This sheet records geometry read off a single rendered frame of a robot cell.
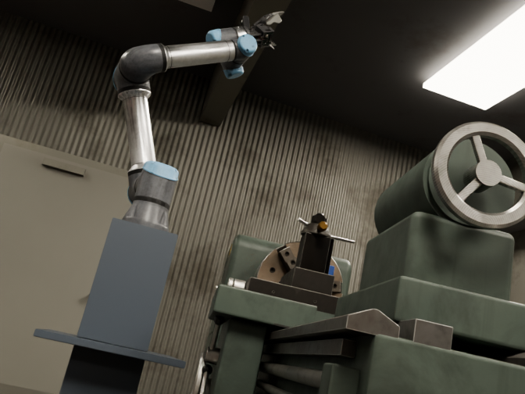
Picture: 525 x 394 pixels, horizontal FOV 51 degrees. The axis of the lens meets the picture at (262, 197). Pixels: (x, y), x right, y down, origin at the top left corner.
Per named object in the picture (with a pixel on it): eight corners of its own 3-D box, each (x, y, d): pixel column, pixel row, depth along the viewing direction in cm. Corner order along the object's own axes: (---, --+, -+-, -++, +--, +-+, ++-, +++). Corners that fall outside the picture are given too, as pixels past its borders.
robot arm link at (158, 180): (137, 192, 170) (149, 152, 174) (129, 200, 182) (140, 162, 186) (174, 205, 174) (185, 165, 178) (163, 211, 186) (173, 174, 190)
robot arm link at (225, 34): (208, 55, 214) (201, 35, 215) (233, 52, 220) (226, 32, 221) (217, 47, 208) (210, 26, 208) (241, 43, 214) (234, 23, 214)
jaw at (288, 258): (288, 281, 200) (273, 251, 202) (300, 274, 201) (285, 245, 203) (294, 277, 189) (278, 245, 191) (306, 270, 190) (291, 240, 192)
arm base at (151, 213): (120, 220, 166) (130, 190, 169) (119, 229, 180) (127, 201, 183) (169, 234, 169) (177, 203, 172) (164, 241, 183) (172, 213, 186)
